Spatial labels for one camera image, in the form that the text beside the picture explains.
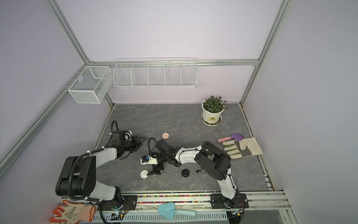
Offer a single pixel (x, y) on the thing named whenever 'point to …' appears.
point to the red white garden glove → (72, 213)
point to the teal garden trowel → (168, 210)
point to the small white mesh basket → (89, 87)
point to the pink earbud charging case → (165, 136)
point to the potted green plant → (212, 108)
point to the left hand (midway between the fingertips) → (145, 141)
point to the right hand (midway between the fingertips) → (146, 164)
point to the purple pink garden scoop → (235, 136)
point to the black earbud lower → (197, 171)
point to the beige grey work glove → (243, 147)
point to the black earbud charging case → (185, 172)
